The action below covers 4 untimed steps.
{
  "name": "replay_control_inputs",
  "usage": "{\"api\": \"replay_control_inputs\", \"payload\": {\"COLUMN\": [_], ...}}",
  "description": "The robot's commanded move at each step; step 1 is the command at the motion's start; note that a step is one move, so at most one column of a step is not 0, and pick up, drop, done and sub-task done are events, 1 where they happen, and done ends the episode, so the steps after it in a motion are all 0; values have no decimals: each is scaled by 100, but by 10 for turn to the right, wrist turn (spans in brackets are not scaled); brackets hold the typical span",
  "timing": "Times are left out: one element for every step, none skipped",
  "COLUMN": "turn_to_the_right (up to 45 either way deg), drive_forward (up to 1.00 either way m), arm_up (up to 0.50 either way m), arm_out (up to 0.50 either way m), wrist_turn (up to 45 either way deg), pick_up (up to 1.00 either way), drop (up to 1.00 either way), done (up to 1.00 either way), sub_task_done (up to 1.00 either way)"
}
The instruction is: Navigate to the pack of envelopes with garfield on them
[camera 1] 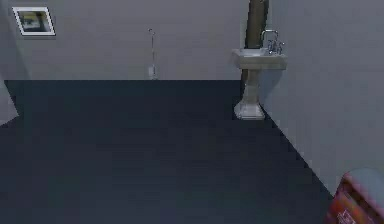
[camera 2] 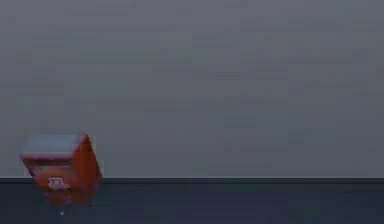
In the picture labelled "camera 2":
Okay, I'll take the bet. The red-brown bedside cabinet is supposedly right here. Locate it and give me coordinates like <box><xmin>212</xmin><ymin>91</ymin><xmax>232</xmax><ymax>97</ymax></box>
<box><xmin>19</xmin><ymin>132</ymin><xmax>104</xmax><ymax>208</ymax></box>

